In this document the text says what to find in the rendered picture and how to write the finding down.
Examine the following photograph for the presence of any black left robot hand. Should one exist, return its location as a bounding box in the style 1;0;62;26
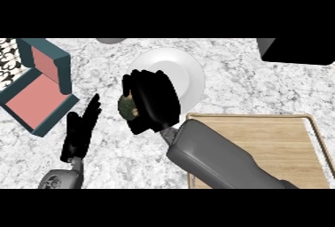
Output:
59;93;103;163

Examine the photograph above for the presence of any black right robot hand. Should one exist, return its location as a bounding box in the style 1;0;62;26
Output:
121;68;181;136

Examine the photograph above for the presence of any green squash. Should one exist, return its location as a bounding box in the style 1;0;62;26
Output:
116;90;142;121

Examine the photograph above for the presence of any white plate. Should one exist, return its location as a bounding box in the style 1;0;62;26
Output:
128;47;206;113

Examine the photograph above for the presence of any wooden tray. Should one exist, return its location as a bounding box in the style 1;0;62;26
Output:
186;113;335;190

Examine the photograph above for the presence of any teal and pink open box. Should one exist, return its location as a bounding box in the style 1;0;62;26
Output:
0;38;81;138

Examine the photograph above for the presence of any grey round object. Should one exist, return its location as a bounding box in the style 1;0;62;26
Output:
96;38;128;45

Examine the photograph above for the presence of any black and white patterned cloth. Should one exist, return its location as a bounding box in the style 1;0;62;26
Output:
0;38;29;92

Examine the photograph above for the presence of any black appliance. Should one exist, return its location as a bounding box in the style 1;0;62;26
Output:
255;38;335;67

